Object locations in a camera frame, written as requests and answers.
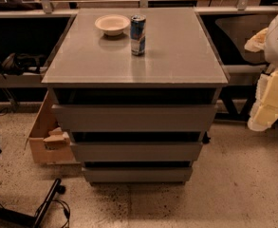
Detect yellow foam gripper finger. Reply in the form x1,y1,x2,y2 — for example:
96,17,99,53
248,69,278,131

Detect grey drawer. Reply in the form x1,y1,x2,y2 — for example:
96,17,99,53
52,104,216,132
71,142,202,162
83,167,193,182

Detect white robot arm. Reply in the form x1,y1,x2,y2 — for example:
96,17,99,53
244,15,278,131

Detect grey drawer cabinet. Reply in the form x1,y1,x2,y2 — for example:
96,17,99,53
41,7,231,186

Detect grey bottom drawer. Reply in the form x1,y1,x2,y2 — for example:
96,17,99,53
83,167,193,182

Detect grey top drawer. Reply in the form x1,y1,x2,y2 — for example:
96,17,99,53
52,104,216,132

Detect black chair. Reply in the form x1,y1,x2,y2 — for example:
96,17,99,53
215,14,278,125

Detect blue silver drink can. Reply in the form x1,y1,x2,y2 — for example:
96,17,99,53
130,14,146,55

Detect white bowl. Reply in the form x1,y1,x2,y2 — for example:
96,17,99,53
95,14,130,36

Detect cardboard box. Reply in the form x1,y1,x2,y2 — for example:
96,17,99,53
28,93,75,164

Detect black headset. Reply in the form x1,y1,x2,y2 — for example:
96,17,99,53
0,53,46,76

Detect black stand with cable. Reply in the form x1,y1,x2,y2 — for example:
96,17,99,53
0,179,71,228

